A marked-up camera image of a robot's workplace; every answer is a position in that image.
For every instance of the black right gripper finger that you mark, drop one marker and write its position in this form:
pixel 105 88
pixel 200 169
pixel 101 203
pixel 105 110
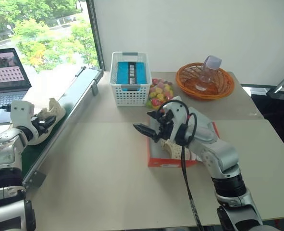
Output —
pixel 145 130
pixel 155 114

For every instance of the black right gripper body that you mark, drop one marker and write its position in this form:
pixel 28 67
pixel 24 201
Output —
pixel 165 126

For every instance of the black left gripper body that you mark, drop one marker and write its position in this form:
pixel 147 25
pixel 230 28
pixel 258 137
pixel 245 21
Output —
pixel 40 123

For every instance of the beige perforated clog shoe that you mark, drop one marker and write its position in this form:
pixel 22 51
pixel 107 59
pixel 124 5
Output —
pixel 58 111
pixel 174 150

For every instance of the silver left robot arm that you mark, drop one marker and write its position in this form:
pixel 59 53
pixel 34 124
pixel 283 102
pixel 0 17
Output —
pixel 4 154

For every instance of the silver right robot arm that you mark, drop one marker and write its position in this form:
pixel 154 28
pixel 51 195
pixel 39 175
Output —
pixel 218 156

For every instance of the orange cardboard shoebox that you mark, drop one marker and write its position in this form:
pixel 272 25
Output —
pixel 165 163

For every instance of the bag of colourful candies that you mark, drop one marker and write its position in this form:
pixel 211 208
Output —
pixel 159 92

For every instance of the white perforated plastic basket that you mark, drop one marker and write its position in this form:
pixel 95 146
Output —
pixel 129 97

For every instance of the silver conveyor with green belt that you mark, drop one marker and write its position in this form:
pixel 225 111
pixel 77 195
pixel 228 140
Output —
pixel 80 95

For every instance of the blue box with black stripe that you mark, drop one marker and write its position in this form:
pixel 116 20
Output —
pixel 125 74

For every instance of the grey open laptop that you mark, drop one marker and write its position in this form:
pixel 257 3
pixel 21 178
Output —
pixel 4 69

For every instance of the clear bottle with purple cap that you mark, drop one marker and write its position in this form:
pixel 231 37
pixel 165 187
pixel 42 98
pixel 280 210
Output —
pixel 207 74

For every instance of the orange woven basket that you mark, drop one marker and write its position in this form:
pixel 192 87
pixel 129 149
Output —
pixel 218 84

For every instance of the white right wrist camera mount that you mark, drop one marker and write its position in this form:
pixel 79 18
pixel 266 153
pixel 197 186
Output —
pixel 179 114

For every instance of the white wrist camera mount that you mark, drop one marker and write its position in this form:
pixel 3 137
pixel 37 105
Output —
pixel 21 109
pixel 179 114

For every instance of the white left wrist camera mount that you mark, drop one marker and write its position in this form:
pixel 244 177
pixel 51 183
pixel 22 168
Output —
pixel 21 109

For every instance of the dark window frame post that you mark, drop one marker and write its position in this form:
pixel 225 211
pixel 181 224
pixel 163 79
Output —
pixel 95 36

